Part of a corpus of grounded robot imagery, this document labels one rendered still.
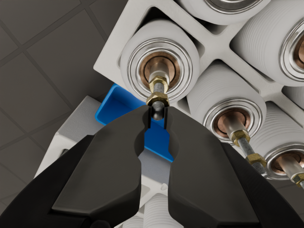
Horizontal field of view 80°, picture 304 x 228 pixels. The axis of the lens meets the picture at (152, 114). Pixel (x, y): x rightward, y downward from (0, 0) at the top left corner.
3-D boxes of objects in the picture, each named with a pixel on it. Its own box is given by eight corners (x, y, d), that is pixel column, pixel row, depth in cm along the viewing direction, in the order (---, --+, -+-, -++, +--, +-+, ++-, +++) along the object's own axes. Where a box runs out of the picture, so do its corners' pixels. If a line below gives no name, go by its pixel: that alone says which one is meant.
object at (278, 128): (212, 102, 43) (241, 158, 27) (251, 77, 39) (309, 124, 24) (233, 128, 46) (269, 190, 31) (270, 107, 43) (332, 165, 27)
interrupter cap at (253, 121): (209, 92, 23) (211, 95, 22) (270, 99, 23) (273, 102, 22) (196, 140, 27) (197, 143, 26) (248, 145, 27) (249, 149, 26)
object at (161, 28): (129, 27, 36) (104, 44, 20) (177, 8, 34) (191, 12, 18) (146, 73, 40) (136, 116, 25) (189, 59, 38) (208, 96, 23)
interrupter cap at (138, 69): (117, 50, 21) (116, 51, 20) (183, 26, 19) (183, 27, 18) (140, 106, 24) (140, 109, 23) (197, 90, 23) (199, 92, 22)
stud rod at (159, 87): (159, 84, 20) (157, 123, 13) (152, 78, 19) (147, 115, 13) (165, 78, 19) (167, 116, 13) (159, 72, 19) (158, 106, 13)
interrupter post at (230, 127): (224, 112, 24) (232, 127, 21) (242, 114, 24) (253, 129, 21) (219, 127, 25) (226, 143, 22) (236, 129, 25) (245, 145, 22)
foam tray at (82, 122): (46, 172, 69) (12, 220, 53) (87, 94, 51) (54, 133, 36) (135, 210, 78) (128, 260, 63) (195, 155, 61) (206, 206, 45)
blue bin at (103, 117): (106, 96, 51) (92, 119, 41) (125, 64, 46) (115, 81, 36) (188, 145, 59) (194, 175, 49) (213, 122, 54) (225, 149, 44)
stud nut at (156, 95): (157, 115, 15) (156, 121, 15) (142, 102, 15) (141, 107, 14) (174, 101, 15) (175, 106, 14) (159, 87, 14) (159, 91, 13)
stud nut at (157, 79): (158, 96, 19) (157, 99, 18) (145, 84, 18) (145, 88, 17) (172, 83, 18) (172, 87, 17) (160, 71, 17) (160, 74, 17)
